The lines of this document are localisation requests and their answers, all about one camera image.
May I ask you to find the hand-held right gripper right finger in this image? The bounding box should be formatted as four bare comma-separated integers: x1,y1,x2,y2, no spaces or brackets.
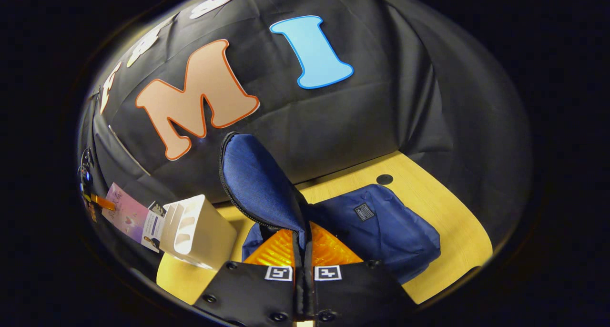
305,222,415,324

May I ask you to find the black backdrop cloth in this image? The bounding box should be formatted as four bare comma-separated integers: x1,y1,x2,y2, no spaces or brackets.
79,0,532,251

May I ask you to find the white bookshelf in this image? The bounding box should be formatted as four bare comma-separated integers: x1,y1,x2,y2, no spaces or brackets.
159,194,238,270

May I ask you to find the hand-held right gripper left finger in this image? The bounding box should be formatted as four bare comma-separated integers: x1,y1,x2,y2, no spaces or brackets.
193,228,301,324

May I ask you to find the blue schoolbag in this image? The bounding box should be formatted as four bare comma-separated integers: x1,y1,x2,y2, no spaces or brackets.
218,132,441,285

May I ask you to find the pink purple book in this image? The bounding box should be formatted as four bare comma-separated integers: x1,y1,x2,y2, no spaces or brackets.
102,183,163,254

